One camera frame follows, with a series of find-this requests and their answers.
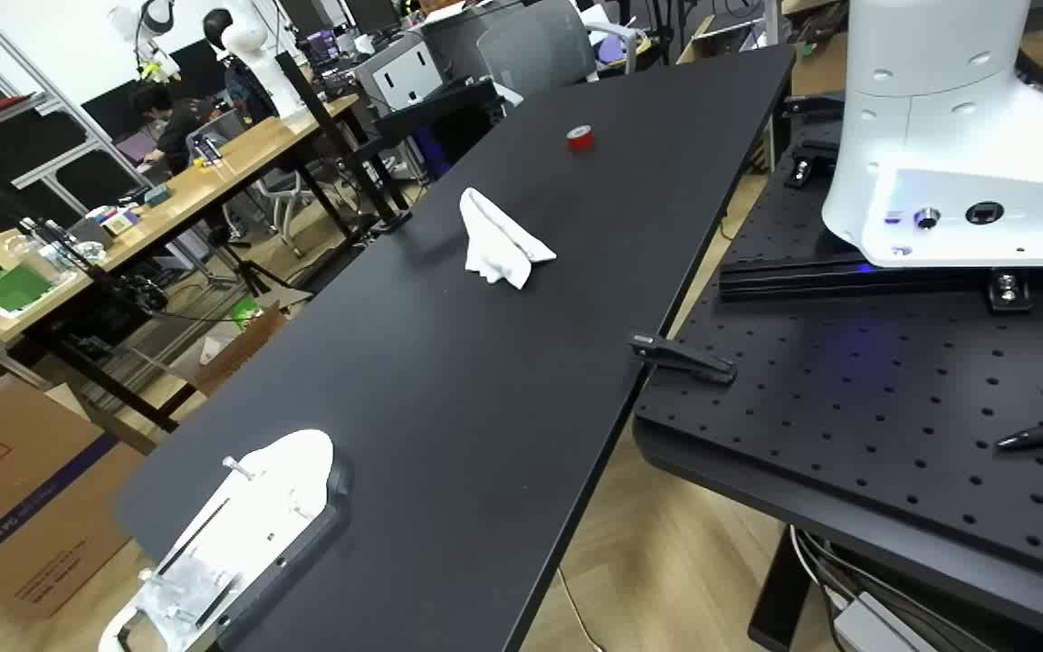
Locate white cloth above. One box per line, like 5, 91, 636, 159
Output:
455, 183, 562, 292

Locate red tape roll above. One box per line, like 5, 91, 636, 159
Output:
562, 118, 601, 156

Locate grey office chair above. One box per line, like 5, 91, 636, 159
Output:
469, 0, 596, 106

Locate grey computer case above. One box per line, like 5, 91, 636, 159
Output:
355, 37, 449, 118

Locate small cardboard box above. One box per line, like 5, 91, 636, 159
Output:
193, 305, 292, 396

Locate long wooden desk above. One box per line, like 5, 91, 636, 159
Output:
0, 91, 362, 346

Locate black perforated breadboard table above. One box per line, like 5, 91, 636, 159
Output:
630, 112, 1043, 649

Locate white power adapter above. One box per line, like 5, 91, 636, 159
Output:
829, 587, 939, 652

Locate metal bolt clamp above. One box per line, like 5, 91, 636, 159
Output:
984, 270, 1034, 317

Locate green board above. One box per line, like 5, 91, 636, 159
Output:
0, 259, 58, 317

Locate large cardboard box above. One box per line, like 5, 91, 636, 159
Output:
0, 373, 151, 622

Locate black clamp handle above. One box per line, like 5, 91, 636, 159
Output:
630, 329, 742, 392

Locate black mounting rail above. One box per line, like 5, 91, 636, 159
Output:
717, 252, 1043, 309

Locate aluminium frame rack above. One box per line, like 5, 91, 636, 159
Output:
0, 6, 146, 240

